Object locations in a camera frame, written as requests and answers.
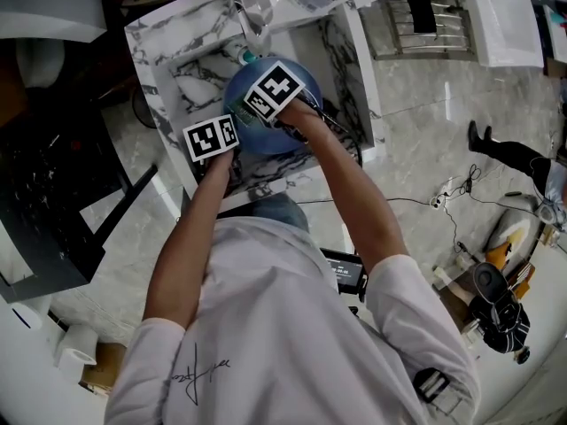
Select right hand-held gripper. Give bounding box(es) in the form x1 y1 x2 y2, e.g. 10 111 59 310
243 59 311 146

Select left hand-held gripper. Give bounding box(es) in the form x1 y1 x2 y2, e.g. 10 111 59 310
182 112 244 181

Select green textured sponge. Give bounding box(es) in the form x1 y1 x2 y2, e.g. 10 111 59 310
233 97 262 131

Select blue large plate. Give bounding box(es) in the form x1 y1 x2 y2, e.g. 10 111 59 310
222 56 324 156

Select person's left forearm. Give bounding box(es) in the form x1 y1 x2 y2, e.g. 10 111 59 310
143 148 237 330

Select person's right forearm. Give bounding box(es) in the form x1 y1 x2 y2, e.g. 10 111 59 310
273 102 409 282

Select teal sink drain plug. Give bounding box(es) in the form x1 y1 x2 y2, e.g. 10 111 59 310
222 43 259 65

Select black round basket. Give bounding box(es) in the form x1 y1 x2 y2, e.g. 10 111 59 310
131 84 159 130

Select chrome faucet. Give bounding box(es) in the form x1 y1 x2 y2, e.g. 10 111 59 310
229 0 275 57

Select person's blue jeans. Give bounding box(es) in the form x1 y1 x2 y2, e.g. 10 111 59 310
245 191 311 235

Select white marble sink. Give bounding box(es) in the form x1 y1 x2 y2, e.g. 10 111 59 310
124 0 387 210

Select stainless steel rack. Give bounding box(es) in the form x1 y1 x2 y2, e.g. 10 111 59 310
378 0 478 62

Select black marble vanity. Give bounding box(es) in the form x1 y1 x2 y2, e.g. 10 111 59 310
0 124 159 304

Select white rounded ceramic fixture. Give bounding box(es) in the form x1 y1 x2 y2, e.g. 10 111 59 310
15 37 67 90

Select black tablet screen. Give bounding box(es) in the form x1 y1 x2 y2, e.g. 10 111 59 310
319 247 369 304

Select white power strip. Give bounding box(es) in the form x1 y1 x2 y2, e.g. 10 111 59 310
428 182 449 211

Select white ceramic basin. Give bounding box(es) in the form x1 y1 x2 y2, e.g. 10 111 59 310
0 0 109 43

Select person's white shirt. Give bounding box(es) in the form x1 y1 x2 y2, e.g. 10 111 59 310
104 216 483 425

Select white rectangular inset basin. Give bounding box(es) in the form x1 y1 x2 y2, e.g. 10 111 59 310
0 219 35 285

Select white table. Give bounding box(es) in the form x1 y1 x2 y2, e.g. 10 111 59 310
455 0 546 69

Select white paper roll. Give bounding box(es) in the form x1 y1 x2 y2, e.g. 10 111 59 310
55 324 98 383

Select small cardboard box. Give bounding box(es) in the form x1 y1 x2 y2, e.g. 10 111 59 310
78 341 130 398

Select white slotted dispenser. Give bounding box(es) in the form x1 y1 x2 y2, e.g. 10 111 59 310
8 298 45 332

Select white ceramic toilet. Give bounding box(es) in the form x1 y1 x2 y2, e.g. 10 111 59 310
485 191 547 256

